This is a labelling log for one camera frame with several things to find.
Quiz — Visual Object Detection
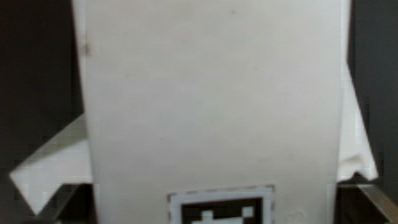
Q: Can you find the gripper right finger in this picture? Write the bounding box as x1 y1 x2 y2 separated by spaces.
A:
335 174 398 224

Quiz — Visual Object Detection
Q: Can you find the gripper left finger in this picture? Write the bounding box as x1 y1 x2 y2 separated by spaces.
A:
38 184 97 224

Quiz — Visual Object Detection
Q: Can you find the white cabinet box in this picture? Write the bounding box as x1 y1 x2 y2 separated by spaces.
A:
9 69 379 214

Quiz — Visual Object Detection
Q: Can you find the white block with marker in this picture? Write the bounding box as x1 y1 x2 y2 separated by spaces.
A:
72 0 343 224

